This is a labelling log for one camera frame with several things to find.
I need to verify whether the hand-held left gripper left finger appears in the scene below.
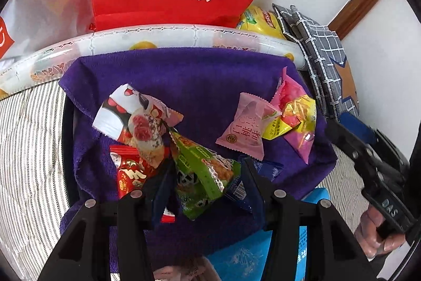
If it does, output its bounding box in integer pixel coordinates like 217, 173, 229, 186
38, 165, 177, 281

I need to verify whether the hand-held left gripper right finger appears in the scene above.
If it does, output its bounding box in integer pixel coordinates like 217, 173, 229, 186
241, 157, 378, 281

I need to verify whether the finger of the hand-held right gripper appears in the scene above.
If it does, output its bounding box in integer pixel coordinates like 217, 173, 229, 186
340, 112, 409, 170
324, 119, 379, 193

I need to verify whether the blue snack packet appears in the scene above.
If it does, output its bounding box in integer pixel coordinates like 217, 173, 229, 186
224, 155, 284, 212

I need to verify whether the green snack packet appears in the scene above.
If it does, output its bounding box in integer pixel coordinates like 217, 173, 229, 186
168, 129, 243, 221

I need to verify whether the yellow snack packet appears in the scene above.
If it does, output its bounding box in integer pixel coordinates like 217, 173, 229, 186
263, 96, 317, 141

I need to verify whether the pink peach candy packet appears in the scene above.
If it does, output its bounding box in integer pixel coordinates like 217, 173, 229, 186
216, 92, 280, 159

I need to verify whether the magenta snack packet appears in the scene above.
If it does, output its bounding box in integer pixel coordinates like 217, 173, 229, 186
270, 67, 318, 165

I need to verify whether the white red cartoon snack packet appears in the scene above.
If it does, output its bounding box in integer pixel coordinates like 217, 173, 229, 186
92, 83, 184, 170

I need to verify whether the person's right hand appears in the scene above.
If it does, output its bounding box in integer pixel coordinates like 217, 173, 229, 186
356, 205, 409, 261

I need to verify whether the white pink red-logo packet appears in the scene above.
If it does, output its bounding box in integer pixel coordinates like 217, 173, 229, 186
161, 206, 176, 224

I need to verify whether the blue tissue pack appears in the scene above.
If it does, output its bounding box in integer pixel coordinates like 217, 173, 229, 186
207, 187, 330, 281

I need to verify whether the pale pink silver packet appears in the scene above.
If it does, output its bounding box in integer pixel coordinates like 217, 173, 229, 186
154, 255, 218, 281

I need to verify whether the grey checkered star cloth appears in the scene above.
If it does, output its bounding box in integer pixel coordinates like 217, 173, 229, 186
271, 4, 361, 119

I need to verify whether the purple towel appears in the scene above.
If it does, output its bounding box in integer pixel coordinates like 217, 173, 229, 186
59, 47, 338, 274

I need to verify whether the large yellow chip bag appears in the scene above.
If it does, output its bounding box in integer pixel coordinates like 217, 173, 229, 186
236, 4, 287, 40

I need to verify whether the brown wooden door frame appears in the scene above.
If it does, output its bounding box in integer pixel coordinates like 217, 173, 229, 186
327, 0, 401, 40

